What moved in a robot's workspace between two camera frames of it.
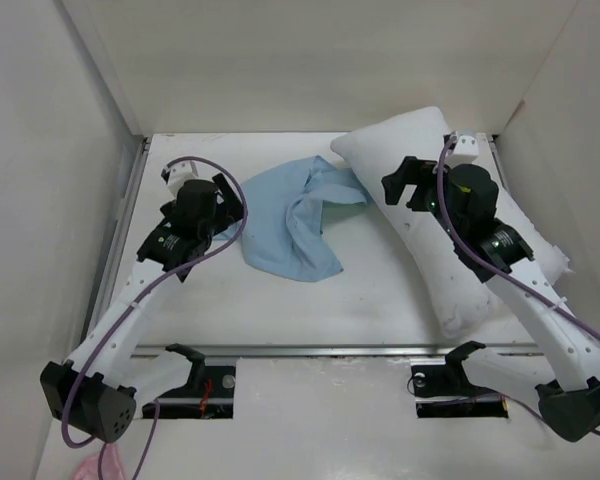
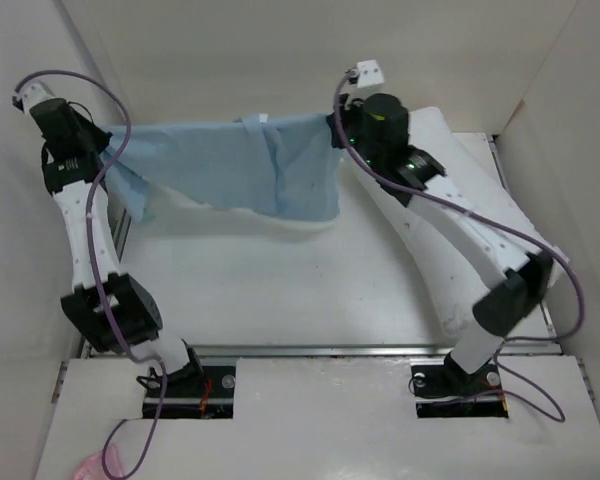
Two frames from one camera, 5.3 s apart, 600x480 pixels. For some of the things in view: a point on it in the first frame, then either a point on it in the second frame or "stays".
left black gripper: [227, 213] → [101, 138]
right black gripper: [415, 172] → [350, 106]
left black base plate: [209, 395] stays
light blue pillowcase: [281, 225] → [278, 165]
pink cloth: [110, 464] stays
